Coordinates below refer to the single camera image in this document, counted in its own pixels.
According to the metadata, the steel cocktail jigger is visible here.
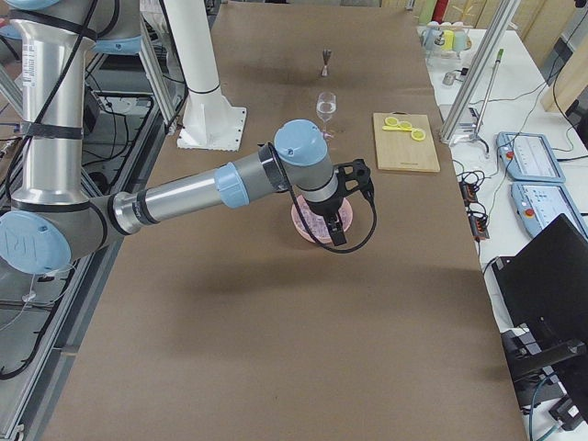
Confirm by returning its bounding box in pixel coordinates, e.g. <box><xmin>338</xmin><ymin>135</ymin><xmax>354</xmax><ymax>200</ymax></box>
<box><xmin>321</xmin><ymin>49</ymin><xmax>333</xmax><ymax>77</ymax></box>

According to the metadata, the blue teach pendant upper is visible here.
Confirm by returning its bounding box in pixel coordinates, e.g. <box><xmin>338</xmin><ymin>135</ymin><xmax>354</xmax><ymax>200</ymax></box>
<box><xmin>496</xmin><ymin>131</ymin><xmax>566</xmax><ymax>184</ymax></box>

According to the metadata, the white pedestal column base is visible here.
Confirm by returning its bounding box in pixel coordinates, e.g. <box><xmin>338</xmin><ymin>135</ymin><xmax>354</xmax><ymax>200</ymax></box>
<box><xmin>164</xmin><ymin>0</ymin><xmax>247</xmax><ymax>152</ymax></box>

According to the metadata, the yellow plastic stick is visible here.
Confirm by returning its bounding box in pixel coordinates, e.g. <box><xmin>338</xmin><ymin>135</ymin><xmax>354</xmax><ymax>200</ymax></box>
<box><xmin>382</xmin><ymin>125</ymin><xmax>414</xmax><ymax>132</ymax></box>

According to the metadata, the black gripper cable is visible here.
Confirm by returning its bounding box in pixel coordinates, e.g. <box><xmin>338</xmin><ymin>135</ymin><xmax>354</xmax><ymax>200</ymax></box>
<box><xmin>266</xmin><ymin>141</ymin><xmax>379</xmax><ymax>254</ymax></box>

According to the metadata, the metal rod with green tip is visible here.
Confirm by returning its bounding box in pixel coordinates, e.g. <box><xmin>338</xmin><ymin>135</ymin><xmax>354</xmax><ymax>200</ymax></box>
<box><xmin>468</xmin><ymin>48</ymin><xmax>504</xmax><ymax>142</ymax></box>

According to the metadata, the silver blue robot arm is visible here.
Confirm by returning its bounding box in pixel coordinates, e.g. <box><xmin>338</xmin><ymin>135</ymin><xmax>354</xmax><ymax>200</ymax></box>
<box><xmin>1</xmin><ymin>1</ymin><xmax>345</xmax><ymax>275</ymax></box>

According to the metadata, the bamboo cutting board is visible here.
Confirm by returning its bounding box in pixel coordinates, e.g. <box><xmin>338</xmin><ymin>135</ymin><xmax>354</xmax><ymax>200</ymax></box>
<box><xmin>372</xmin><ymin>112</ymin><xmax>440</xmax><ymax>173</ymax></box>

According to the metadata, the rack of coloured cups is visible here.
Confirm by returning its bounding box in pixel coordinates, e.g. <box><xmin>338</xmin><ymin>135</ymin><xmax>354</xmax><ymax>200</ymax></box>
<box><xmin>418</xmin><ymin>21</ymin><xmax>473</xmax><ymax>60</ymax></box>

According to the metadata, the pink bowl of ice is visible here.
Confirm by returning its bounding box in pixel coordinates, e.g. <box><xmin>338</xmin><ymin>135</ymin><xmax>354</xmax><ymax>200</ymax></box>
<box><xmin>290</xmin><ymin>195</ymin><xmax>353</xmax><ymax>244</ymax></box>

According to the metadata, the black usb hub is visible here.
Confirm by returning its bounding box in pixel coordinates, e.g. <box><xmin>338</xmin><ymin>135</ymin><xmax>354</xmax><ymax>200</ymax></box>
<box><xmin>459</xmin><ymin>181</ymin><xmax>479</xmax><ymax>207</ymax></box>
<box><xmin>468</xmin><ymin>212</ymin><xmax>490</xmax><ymax>242</ymax></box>

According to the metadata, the blue teach pendant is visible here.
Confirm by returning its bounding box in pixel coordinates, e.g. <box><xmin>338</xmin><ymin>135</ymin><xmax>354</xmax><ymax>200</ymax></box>
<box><xmin>511</xmin><ymin>181</ymin><xmax>587</xmax><ymax>238</ymax></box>
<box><xmin>496</xmin><ymin>131</ymin><xmax>566</xmax><ymax>184</ymax></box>

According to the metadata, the clear wine glass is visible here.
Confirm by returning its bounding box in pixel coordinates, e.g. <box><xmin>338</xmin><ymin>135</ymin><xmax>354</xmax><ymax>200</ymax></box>
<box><xmin>316</xmin><ymin>92</ymin><xmax>337</xmax><ymax>140</ymax></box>

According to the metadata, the lemon slice near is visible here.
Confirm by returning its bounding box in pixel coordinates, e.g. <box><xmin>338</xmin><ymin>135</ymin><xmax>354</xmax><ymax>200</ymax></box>
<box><xmin>411</xmin><ymin>130</ymin><xmax>426</xmax><ymax>141</ymax></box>

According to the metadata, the blue teach pendant lower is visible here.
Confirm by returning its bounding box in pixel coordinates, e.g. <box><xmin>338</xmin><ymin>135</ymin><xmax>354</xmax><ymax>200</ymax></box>
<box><xmin>511</xmin><ymin>181</ymin><xmax>587</xmax><ymax>238</ymax></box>

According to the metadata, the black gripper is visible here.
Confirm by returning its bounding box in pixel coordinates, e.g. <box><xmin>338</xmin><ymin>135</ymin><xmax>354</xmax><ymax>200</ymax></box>
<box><xmin>308</xmin><ymin>196</ymin><xmax>346</xmax><ymax>246</ymax></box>

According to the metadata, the black monitor stand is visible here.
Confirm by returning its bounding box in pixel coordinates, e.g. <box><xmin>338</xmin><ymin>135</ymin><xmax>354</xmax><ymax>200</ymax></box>
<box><xmin>492</xmin><ymin>214</ymin><xmax>587</xmax><ymax>418</ymax></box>

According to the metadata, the aluminium frame post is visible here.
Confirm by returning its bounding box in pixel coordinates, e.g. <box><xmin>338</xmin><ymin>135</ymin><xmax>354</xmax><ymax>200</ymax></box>
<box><xmin>440</xmin><ymin>0</ymin><xmax>520</xmax><ymax>144</ymax></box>

